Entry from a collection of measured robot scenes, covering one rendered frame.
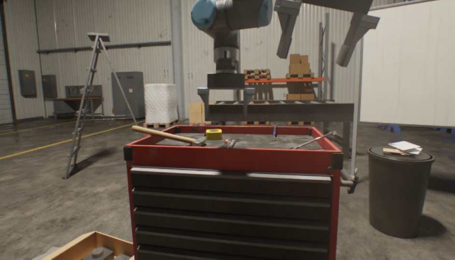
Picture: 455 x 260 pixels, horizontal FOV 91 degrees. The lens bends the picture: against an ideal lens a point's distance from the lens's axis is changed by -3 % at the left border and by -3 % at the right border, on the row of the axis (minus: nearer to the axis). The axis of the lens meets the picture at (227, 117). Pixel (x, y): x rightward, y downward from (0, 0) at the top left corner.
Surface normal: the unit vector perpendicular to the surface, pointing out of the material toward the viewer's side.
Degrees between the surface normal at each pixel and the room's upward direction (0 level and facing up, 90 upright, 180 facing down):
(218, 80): 82
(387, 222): 94
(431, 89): 90
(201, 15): 82
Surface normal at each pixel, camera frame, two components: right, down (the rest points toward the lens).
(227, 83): -0.03, -0.01
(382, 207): -0.87, 0.14
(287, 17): 0.11, 0.50
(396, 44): -0.58, 0.11
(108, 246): -0.38, 0.12
